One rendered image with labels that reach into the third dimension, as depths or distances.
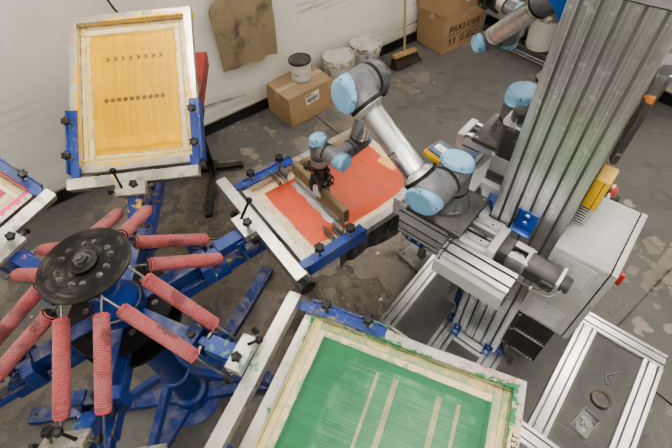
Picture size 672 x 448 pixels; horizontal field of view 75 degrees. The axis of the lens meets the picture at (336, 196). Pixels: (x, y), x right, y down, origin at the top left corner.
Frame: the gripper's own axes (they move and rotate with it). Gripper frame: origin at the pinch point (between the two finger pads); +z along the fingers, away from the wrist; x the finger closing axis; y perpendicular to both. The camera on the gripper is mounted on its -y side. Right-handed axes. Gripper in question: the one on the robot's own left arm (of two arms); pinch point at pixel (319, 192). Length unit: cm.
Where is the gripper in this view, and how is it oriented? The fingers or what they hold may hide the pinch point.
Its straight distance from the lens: 202.6
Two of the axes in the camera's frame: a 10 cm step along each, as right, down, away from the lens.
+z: 0.2, 6.6, 7.5
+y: 6.1, 5.9, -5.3
